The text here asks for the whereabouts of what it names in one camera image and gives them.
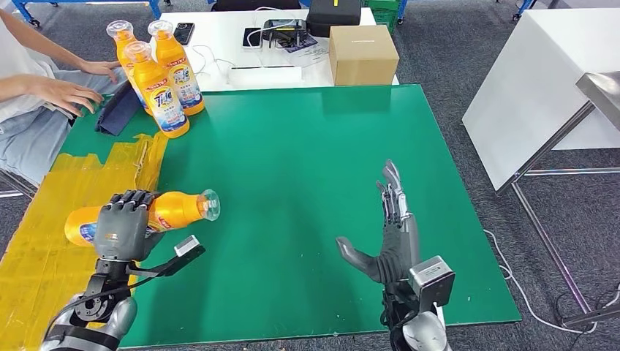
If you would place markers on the metal chair legs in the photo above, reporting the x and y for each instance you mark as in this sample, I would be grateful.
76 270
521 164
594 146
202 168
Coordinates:
9 195

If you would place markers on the black smartphone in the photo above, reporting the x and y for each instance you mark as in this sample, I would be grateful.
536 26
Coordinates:
252 37
184 34

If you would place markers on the black carrying case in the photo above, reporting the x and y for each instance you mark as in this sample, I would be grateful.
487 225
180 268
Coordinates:
334 17

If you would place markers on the green table mat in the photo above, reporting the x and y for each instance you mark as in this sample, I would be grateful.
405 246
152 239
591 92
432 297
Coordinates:
290 155

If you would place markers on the printed paper leaflet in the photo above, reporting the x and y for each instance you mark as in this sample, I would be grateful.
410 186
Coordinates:
310 52

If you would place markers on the person's left forearm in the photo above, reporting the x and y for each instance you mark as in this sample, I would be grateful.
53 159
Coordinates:
43 41

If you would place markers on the cardboard box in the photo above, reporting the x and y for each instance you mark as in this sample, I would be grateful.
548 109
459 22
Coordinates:
364 59

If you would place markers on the person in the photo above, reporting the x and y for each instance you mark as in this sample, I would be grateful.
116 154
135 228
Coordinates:
19 135

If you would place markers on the orange detergent bottle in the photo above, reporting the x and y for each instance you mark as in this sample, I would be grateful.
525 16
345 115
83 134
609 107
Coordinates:
122 46
157 92
184 72
179 210

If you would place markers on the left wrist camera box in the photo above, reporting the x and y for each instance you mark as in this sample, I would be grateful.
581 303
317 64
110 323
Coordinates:
186 249

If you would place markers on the green plastic crate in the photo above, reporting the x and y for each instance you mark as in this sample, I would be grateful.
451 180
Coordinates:
383 13

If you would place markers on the person's right forearm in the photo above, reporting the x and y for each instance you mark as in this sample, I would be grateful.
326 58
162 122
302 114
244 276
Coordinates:
17 87

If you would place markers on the black controller device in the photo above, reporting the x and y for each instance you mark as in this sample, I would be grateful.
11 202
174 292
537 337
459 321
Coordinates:
286 31

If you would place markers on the blue metal rack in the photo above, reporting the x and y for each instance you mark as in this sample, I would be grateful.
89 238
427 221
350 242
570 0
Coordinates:
155 7

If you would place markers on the person's right hand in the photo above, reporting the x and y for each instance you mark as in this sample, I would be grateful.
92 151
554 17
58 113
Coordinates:
65 94

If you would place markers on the person's left hand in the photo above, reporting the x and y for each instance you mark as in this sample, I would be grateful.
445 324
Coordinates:
101 68

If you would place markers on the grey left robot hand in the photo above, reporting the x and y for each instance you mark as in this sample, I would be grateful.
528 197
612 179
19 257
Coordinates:
121 232

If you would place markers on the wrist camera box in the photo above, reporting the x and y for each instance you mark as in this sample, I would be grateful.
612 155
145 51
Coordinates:
186 249
431 283

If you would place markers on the steel table top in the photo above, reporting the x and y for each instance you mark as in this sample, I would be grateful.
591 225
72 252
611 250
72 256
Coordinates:
603 97

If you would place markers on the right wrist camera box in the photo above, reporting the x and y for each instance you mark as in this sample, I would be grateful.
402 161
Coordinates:
431 283

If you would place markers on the tablet in dark blue case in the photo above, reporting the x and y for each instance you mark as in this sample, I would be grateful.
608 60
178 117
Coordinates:
118 111

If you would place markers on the large white table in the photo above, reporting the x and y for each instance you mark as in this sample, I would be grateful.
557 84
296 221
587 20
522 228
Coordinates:
533 87

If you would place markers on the metal table frame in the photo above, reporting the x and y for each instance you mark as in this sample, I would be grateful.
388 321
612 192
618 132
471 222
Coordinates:
547 242

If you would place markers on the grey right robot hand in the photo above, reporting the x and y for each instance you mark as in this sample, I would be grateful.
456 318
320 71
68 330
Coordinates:
399 242

